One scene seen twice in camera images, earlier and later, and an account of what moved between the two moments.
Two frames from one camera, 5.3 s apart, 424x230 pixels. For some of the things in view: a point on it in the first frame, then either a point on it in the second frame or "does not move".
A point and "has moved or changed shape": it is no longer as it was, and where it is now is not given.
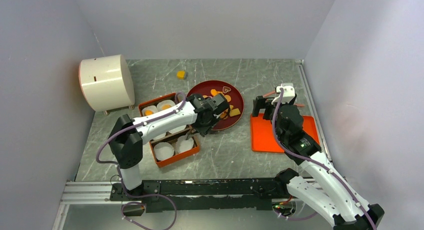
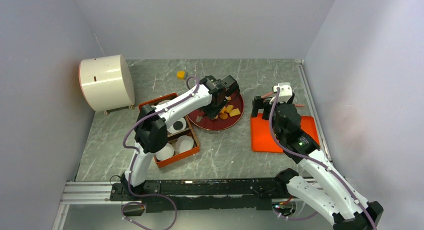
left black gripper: (203, 131) → (212, 113)
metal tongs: (190, 132) has moved or changed shape
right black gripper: (262, 102) does not move
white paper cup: (184, 144) does not move
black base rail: (172, 195) does not move
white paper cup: (163, 150) does not move
